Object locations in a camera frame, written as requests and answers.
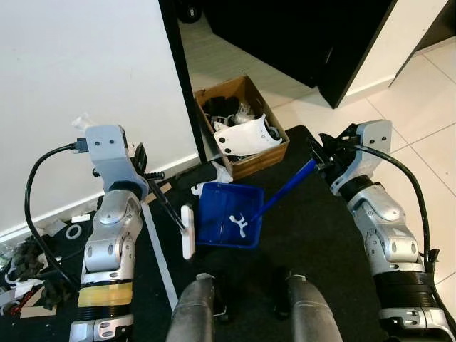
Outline grey left robot leg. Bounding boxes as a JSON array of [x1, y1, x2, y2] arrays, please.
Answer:
[[165, 273, 227, 342]]

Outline brown cardboard box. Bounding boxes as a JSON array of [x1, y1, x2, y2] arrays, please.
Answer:
[[194, 75, 291, 180]]

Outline grey robot leg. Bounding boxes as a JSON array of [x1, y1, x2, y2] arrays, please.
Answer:
[[274, 269, 344, 342], [165, 273, 227, 342]]

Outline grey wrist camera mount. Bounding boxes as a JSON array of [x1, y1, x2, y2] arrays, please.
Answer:
[[84, 125, 150, 197], [341, 119, 394, 193]]

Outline clear crumpled plastic wrap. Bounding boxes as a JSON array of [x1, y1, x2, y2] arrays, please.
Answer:
[[70, 113, 97, 133]]

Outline blue plastic dustpan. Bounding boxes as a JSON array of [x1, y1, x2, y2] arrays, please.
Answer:
[[196, 158, 318, 250]]

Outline black floor mat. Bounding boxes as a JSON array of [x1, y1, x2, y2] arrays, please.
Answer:
[[0, 125, 456, 342]]

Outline black parts in box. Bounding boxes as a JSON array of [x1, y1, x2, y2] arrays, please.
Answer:
[[202, 96, 247, 125]]

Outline white plastic shell part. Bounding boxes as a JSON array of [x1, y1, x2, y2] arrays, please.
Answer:
[[214, 114, 284, 157]]

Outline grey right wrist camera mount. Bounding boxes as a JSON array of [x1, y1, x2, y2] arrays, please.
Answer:
[[341, 119, 394, 193]]

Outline black cabinet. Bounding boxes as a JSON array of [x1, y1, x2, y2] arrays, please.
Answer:
[[203, 0, 400, 109]]

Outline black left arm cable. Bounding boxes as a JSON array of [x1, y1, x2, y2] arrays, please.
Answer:
[[24, 139, 90, 289]]

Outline black-handled white-headed broom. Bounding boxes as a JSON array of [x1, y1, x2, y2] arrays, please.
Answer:
[[145, 177, 197, 261]]

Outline white tape line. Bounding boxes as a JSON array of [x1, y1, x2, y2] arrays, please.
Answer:
[[139, 203, 179, 311]]

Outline black crumpled glove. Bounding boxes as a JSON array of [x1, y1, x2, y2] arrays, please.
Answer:
[[39, 281, 81, 309], [7, 239, 54, 282]]

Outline grey right robot leg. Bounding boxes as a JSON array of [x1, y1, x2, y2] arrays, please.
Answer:
[[274, 269, 344, 342]]

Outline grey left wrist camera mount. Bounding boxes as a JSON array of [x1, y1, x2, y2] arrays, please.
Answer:
[[84, 125, 150, 197]]

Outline white Y-shaped plastic piece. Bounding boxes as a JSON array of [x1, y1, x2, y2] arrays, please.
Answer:
[[227, 212, 250, 239]]

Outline brown cardboard strip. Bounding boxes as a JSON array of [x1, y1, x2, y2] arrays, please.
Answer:
[[148, 182, 173, 200]]

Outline black dumbbell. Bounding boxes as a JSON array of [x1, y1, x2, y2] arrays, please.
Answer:
[[177, 0, 204, 21]]

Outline black door frame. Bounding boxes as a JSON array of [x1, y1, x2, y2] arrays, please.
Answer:
[[158, 0, 209, 165]]

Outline black cylinder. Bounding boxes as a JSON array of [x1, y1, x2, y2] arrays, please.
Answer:
[[173, 162, 223, 190]]

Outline white tape roll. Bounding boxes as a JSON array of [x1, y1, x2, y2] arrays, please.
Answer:
[[64, 224, 83, 241]]

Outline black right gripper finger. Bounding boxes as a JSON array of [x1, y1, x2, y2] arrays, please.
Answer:
[[308, 139, 330, 169]]

